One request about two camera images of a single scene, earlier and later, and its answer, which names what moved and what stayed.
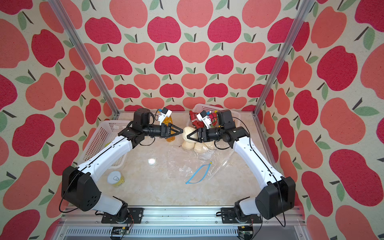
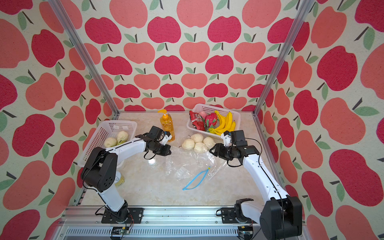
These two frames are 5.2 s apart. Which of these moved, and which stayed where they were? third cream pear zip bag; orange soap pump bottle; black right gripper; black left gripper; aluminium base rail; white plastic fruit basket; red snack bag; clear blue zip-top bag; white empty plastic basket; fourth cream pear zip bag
Moved: black right gripper; black left gripper; clear blue zip-top bag
Stayed: red snack bag; orange soap pump bottle; white plastic fruit basket; fourth cream pear zip bag; aluminium base rail; white empty plastic basket; third cream pear zip bag
